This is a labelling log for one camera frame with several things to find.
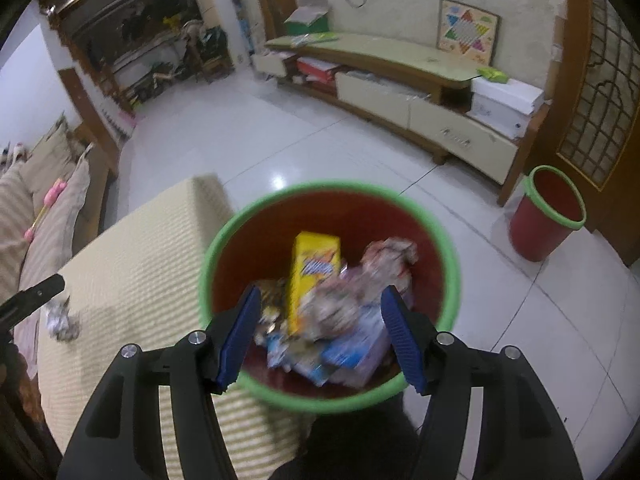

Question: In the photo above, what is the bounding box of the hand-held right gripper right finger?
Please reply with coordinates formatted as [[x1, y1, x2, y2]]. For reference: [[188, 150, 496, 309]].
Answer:
[[381, 286, 583, 480]]

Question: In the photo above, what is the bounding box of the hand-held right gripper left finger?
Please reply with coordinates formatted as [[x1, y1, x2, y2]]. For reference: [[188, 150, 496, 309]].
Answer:
[[57, 285, 262, 480]]

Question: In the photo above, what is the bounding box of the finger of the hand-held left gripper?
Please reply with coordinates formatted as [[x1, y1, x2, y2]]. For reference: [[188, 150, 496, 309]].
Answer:
[[0, 274, 66, 331]]

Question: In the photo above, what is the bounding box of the pink carton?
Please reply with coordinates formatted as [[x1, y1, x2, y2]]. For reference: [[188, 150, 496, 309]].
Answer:
[[342, 265, 403, 388]]

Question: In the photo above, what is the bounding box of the silver wrapper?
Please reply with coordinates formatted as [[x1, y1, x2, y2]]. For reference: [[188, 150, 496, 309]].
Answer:
[[46, 300, 82, 343]]

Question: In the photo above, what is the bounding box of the long blue carton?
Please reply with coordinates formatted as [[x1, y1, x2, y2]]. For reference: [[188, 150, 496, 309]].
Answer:
[[320, 310, 387, 373]]

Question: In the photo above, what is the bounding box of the blue white milk carton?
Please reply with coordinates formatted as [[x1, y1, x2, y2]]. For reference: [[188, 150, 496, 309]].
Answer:
[[267, 335, 331, 386]]

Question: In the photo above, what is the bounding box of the yellow box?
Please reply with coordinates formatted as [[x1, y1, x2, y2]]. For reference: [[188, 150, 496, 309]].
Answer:
[[285, 231, 343, 338]]

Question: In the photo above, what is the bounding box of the red bin green rim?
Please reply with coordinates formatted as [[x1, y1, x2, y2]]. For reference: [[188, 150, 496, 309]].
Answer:
[[509, 165, 587, 263], [199, 180, 461, 416]]

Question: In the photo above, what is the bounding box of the striped beige sofa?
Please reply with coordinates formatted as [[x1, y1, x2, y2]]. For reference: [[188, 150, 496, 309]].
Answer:
[[0, 115, 121, 381]]

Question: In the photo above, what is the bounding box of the pink plush wand toy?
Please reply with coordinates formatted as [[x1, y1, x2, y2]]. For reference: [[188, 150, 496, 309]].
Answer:
[[25, 180, 68, 241]]

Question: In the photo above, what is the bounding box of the beige cushion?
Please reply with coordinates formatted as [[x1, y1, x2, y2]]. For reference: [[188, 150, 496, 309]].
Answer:
[[22, 120, 76, 196]]

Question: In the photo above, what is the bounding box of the white box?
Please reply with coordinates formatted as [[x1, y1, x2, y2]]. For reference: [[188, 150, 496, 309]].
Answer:
[[470, 75, 545, 141]]

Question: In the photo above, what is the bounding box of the wooden chair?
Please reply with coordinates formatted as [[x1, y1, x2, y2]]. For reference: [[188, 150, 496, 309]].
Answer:
[[180, 19, 236, 83]]

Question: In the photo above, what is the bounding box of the red flat box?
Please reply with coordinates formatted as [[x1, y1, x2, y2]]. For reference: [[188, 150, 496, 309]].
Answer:
[[296, 57, 338, 86]]

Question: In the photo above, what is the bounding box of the cream TV cabinet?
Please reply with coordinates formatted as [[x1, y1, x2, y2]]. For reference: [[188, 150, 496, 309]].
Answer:
[[252, 32, 521, 193]]

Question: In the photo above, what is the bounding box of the wooden lattice screen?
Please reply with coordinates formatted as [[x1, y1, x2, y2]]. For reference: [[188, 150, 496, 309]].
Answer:
[[555, 0, 640, 268]]

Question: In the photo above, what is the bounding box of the green plastic packet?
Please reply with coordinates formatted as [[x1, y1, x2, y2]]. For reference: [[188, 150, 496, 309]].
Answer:
[[287, 31, 338, 48]]

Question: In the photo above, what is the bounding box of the checkers game board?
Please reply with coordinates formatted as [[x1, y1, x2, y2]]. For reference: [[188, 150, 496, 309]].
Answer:
[[436, 0, 502, 58]]

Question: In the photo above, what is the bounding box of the green cardboard box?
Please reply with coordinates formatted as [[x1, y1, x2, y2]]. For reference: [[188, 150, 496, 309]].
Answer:
[[284, 0, 333, 35]]

